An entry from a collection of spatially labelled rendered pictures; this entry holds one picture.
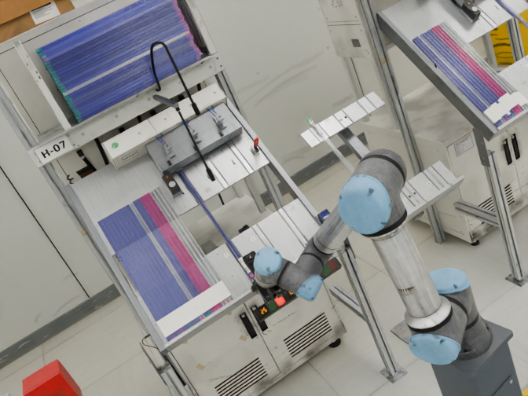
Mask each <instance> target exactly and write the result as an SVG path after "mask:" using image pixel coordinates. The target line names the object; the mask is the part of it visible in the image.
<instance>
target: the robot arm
mask: <svg viewBox="0 0 528 396"><path fill-rule="evenodd" d="M406 178H407V169H406V166H405V163H404V161H403V159H402V158H401V157H400V156H399V155H398V154H397V153H395V152H392V151H391V150H387V149H376V150H373V151H371V152H369V153H368V154H366V155H365V156H364V157H363V158H362V159H361V161H360V162H359V164H358V165H357V167H356V169H355V170H354V172H353V174H352V175H351V176H350V178H349V180H348V181H347V182H346V183H345V185H344V186H343V188H342V191H341V193H340V195H339V200H338V203H337V205H336V206H335V208H334V209H333V210H332V212H331V213H330V215H329V216H328V217H327V218H326V220H325V221H324V223H323V224H322V225H321V227H320V228H319V230H318V231H317V232H316V233H315V234H314V235H313V236H312V237H311V238H310V239H309V241H308V243H307V245H306V247H305V248H304V250H303V252H302V254H301V255H300V256H299V258H298V260H297V262H296V263H293V262H291V261H288V260H287V259H285V258H283V257H282V256H281V254H280V252H279V251H278V250H277V249H275V248H273V247H264V248H262V249H260V250H259V251H258V252H257V253H255V251H252V252H250V253H248V254H247V255H245V256H244V257H243V258H242V259H243V260H244V264H245V265H246V266H247V268H248V269H249V270H250V271H251V272H252V274H253V275H254V276H255V280H254V281H253V283H252V284H253V285H252V286H251V290H252V291H253V293H254V292H256V293H257V294H258V295H261V296H262V297H263V301H264V303H265V304H266V305H267V306H268V303H269V302H270V301H272V300H274V299H276V298H280V297H281V296H282V295H283V293H284V294H285V295H286V292H287V291H289V292H291V293H293V294H295V295H296V296H297V297H300V298H303V299H305V300H307V301H309V302H312V301H314V300H315V298H316V297H317V294H318V292H319V291H320V289H321V286H322V284H323V282H324V279H323V278H322V277H320V274H321V272H322V270H323V269H324V267H325V265H326V263H327V261H328V260H329V259H330V258H331V257H332V255H333V254H334V253H335V251H336V250H337V249H338V247H339V246H340V245H341V244H342V242H343V241H344V240H345V239H346V238H347V237H348V236H349V235H350V233H351V232H352V231H355V232H357V233H360V234H361V235H362V236H363V237H367V238H370V239H371V241H372V243H373V245H374V247H375V249H376V251H377V253H378V254H379V256H380V258H381V260H382V262H383V264H384V266H385V268H386V270H387V272H388V274H389V276H390V278H391V280H392V282H393V284H394V286H395V288H396V290H397V292H398V294H399V295H400V297H401V300H402V302H403V303H404V305H405V308H406V311H405V322H406V324H407V325H408V327H409V330H410V332H411V337H410V338H409V349H410V350H411V351H412V353H413V354H414V355H415V356H417V357H418V358H419V359H421V360H423V361H426V362H428V363H431V364H435V365H446V364H449V363H451V362H453V361H455V360H459V361H464V360H470V359H473V358H476V357H479V356H480V355H482V354H484V353H485V352H486V351H487V350H488V349H489V348H490V346H491V343H492V341H493V336H492V332H491V330H490V327H489V325H488V324H487V323H486V321H485V320H484V319H483V318H482V317H481V315H480V314H479V312H478V309H477V306H476V303H475V299H474V296H473V293H472V290H471V282H470V281H469V280H468V277H467V275H466V273H465V272H463V271H461V270H460V269H455V268H442V269H437V270H435V271H432V272H430V273H428V271H427V268H426V266H425V265H424V262H423V259H422V258H421V256H420V253H419V252H418V250H417V248H416V245H415V243H414V241H413V239H412V237H411V235H410V233H409V230H408V228H407V226H406V224H405V221H406V219H407V218H408V212H407V210H406V208H405V205H404V204H403V202H402V199H401V197H400V193H401V191H402V189H403V187H404V185H405V182H406Z"/></svg>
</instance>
